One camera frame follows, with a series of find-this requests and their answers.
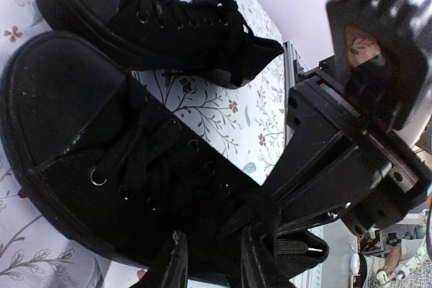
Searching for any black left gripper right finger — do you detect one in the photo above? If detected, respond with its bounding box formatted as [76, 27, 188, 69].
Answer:
[240, 227, 295, 288]

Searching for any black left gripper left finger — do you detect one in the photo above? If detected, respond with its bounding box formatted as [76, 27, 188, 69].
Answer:
[130, 231, 188, 288]

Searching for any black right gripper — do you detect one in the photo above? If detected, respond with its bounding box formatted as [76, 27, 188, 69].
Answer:
[262, 69, 431, 235]

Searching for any black shoelace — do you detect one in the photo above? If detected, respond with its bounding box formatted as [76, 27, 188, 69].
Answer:
[90, 115, 325, 258]

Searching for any red-soled shoe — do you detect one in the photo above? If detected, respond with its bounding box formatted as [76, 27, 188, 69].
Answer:
[35, 0, 284, 89]

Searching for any floral tablecloth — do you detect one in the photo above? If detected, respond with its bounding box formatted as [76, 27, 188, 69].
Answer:
[1, 0, 285, 287]

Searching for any front aluminium rail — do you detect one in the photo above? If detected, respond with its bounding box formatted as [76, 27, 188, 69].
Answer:
[283, 41, 308, 146]

